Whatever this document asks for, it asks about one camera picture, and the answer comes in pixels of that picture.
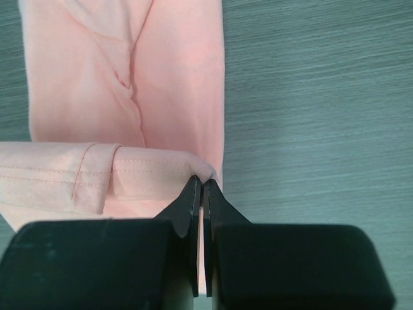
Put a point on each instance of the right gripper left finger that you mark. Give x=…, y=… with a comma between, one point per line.
x=107, y=264

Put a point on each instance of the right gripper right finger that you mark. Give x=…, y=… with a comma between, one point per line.
x=288, y=266

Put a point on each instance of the salmon pink t shirt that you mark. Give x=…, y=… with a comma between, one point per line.
x=126, y=102

